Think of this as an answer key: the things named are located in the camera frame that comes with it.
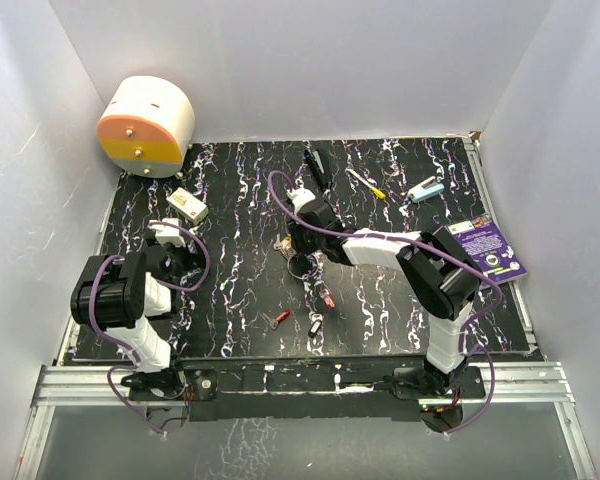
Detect white round drawer cabinet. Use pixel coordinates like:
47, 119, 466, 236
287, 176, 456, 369
96, 75, 195, 178

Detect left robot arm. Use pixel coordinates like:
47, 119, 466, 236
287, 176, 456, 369
70, 235, 206, 399

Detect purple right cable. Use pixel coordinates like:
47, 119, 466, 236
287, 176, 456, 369
269, 170, 505, 434

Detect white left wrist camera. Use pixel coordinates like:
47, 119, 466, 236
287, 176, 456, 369
149, 218, 186, 248

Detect black key tag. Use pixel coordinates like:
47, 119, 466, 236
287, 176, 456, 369
308, 320, 322, 338

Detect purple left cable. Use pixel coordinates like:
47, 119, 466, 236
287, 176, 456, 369
88, 221, 212, 435

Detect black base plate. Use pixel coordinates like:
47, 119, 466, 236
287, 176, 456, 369
121, 356, 486, 427

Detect aluminium frame rail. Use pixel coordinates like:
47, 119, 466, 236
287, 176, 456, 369
32, 362, 574, 407

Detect purple cable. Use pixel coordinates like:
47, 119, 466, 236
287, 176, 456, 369
269, 170, 505, 434
88, 221, 212, 435

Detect purple booklet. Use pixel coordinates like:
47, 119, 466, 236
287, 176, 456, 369
446, 214, 527, 285

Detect black stapler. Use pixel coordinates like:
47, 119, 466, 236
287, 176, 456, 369
303, 149, 333, 191

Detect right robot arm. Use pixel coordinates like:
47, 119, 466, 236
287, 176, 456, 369
287, 198, 481, 397

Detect pale green cardboard box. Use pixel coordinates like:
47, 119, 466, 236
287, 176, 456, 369
167, 188, 209, 225

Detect metal keyring with keys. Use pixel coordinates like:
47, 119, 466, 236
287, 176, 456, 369
273, 235, 318, 281

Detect red key with silver blade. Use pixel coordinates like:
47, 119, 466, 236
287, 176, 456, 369
262, 309, 291, 330

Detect light blue stapler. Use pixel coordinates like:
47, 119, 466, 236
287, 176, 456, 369
407, 176, 444, 203

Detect red tag key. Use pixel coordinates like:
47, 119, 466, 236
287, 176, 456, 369
319, 286, 335, 309

